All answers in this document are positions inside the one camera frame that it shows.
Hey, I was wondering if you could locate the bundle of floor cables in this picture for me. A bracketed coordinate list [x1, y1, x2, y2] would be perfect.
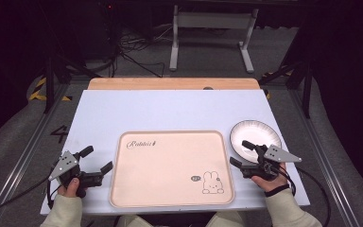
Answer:
[112, 23, 174, 79]

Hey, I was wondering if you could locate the person's leg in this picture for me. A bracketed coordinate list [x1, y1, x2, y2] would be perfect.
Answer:
[207, 210, 248, 227]
[115, 214, 155, 227]

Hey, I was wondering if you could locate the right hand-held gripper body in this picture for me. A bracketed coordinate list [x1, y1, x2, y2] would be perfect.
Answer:
[240, 144, 303, 183]

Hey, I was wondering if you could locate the person's left leg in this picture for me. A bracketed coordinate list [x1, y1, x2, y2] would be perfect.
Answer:
[115, 214, 155, 227]

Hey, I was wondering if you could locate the black tripod stand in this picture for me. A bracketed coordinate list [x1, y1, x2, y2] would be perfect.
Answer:
[258, 58, 314, 119]
[42, 53, 102, 114]

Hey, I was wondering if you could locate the white table board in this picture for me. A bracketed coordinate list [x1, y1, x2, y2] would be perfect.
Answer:
[40, 89, 311, 216]

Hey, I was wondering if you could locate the pink tray with rabbit drawing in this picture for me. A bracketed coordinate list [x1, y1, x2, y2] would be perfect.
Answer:
[109, 130, 235, 209]

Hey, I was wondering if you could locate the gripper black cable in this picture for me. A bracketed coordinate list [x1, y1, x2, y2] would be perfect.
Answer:
[277, 164, 332, 227]
[0, 174, 56, 220]

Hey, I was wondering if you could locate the white plate with dark rim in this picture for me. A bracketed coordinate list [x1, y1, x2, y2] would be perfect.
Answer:
[229, 119, 283, 165]

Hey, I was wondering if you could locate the aluminium floor rail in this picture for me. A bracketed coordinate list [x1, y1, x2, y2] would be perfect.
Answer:
[287, 89, 363, 227]
[0, 82, 71, 227]

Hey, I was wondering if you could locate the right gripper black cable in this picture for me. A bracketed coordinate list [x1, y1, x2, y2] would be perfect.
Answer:
[277, 164, 332, 227]

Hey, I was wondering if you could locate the person's right leg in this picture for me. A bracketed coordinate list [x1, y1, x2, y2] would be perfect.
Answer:
[207, 210, 248, 227]

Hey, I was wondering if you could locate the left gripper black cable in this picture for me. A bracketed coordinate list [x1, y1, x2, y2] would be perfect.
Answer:
[0, 174, 56, 220]

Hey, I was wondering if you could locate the person's right hand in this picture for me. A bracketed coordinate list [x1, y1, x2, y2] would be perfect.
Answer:
[251, 162, 289, 193]

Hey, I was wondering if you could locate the person's left hand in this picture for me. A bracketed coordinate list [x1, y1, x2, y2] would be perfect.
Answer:
[57, 177, 88, 200]

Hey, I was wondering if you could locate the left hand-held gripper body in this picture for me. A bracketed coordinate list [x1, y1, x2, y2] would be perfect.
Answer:
[47, 150, 104, 199]

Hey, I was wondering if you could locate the grey metal stand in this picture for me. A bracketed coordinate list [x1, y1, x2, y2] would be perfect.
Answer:
[168, 4, 260, 75]

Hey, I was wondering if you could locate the yellow black floor tape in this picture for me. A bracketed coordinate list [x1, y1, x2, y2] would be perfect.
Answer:
[27, 77, 74, 102]

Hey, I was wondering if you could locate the wooden table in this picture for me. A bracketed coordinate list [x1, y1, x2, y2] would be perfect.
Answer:
[87, 77, 262, 92]

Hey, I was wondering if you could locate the black wristband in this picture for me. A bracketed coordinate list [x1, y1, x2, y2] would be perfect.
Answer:
[264, 183, 291, 199]

